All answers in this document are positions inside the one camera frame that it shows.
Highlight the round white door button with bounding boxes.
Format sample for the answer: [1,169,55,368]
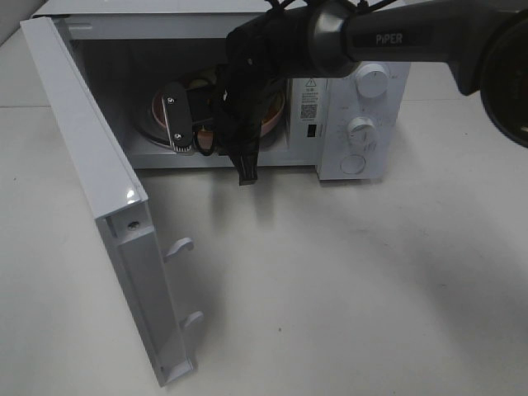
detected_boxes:
[340,154,366,175]

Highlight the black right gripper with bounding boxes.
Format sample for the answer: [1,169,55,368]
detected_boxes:
[162,65,285,186]

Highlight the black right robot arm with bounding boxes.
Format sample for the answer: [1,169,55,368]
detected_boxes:
[158,1,527,185]

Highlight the sandwich with lettuce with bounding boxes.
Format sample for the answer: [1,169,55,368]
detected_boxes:
[187,68,217,89]

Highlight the white microwave oven body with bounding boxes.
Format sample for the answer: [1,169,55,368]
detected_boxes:
[33,0,413,183]

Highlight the white microwave door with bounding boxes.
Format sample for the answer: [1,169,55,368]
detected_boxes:
[21,16,203,387]

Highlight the white warning label sticker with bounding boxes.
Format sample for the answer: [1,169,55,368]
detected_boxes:
[299,78,319,122]

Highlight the upper white power knob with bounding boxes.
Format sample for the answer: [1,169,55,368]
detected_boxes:
[356,63,389,99]

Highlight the pink round plate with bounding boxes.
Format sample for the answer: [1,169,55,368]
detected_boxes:
[150,69,286,135]

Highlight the glass microwave turntable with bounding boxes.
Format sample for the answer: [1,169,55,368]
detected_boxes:
[134,91,286,151]

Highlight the white timer knob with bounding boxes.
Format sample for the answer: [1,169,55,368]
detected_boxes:
[346,116,378,148]

